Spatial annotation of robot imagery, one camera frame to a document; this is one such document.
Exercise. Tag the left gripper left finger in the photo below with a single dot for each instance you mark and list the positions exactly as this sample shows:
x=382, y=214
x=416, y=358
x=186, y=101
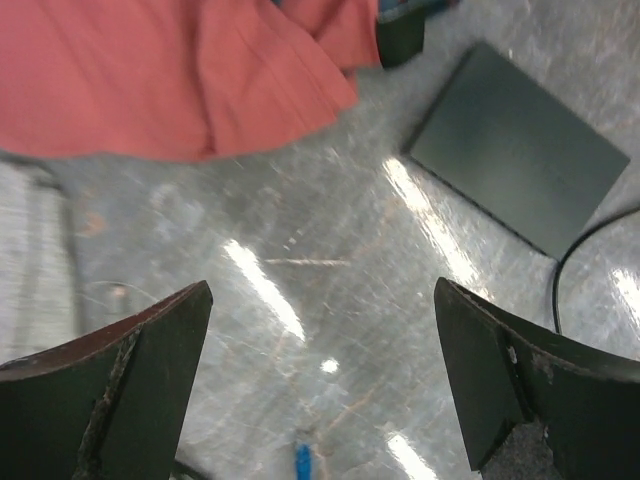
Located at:
x=110, y=404

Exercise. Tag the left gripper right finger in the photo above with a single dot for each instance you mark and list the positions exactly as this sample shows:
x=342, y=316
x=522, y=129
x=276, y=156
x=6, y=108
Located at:
x=505, y=371

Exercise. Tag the black network switch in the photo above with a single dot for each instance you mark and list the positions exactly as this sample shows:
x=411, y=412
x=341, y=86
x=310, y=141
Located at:
x=504, y=143

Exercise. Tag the grey cloth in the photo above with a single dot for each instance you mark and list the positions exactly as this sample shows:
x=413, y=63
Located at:
x=40, y=305

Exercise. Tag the red cloth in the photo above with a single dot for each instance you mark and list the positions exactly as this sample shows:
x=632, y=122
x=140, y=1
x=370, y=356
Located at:
x=188, y=80

